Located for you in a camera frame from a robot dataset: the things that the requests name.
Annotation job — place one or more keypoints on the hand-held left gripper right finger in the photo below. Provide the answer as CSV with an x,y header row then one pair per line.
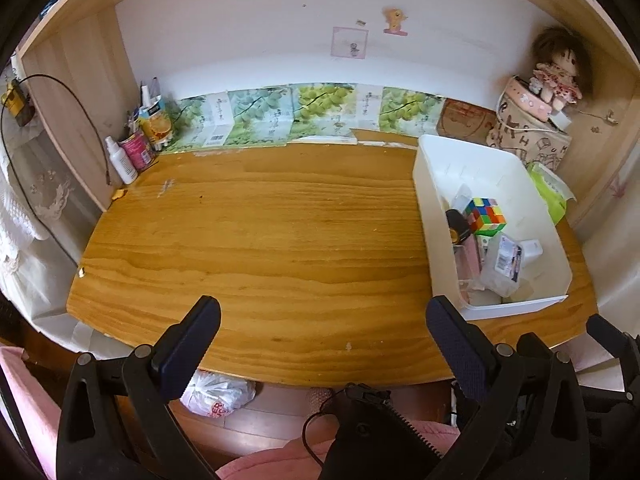
x,y
455,350

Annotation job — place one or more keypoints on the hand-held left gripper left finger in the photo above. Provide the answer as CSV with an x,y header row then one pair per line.
x,y
190,345

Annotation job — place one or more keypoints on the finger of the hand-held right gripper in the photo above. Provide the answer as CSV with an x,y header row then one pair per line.
x,y
612,337
532,345

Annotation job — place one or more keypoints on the clear labelled plastic case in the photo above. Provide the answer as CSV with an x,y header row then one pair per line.
x,y
506,257

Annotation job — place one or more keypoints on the white power adapter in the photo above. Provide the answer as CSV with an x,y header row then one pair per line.
x,y
531,252

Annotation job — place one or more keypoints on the colourful puzzle cube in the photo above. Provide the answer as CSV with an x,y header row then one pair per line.
x,y
484,215

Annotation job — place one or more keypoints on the white plastic bin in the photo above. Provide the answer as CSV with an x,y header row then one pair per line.
x,y
545,200

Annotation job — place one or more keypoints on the white plastic bag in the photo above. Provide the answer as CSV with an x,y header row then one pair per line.
x,y
217,395

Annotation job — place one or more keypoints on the white floral curtain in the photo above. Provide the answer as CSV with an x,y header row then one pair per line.
x,y
620,260

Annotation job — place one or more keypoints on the black zippered jacket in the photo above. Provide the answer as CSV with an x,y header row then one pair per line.
x,y
380,435

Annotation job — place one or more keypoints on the green tissue pack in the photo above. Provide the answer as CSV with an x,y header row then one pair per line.
x,y
550,195

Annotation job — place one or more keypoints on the pink cloth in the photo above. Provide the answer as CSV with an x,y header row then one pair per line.
x,y
25,400

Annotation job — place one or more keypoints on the white spray bottle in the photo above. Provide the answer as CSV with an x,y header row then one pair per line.
x,y
122,162

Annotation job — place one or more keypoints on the pink can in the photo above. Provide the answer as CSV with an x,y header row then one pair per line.
x,y
137,152

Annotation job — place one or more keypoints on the letter-print fabric bag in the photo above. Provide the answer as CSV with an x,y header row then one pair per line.
x,y
530,145

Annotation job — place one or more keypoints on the white lace curtain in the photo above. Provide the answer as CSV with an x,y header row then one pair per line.
x,y
30,200

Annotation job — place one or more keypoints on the small white charger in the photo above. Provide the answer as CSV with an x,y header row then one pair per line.
x,y
561,121

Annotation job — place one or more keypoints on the brown cardboard sheet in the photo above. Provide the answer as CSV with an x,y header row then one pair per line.
x,y
465,122

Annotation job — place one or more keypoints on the grape print carton with barcode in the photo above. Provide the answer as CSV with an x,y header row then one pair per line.
x,y
235,120

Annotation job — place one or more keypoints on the pink round box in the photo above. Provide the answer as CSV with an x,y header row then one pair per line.
x,y
525,100

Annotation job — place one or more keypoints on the rag doll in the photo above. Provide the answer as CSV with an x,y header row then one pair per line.
x,y
557,70

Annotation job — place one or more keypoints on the yellow black device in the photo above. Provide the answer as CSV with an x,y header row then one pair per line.
x,y
15,105

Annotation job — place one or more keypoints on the wooden shelf unit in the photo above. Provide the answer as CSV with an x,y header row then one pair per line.
x,y
75,60

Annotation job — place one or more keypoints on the metal wall hook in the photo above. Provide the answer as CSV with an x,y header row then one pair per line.
x,y
608,119

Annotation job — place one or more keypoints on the pink square wall note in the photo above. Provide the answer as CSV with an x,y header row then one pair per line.
x,y
350,42

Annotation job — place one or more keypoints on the bear wall sticker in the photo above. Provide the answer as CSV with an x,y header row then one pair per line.
x,y
395,21

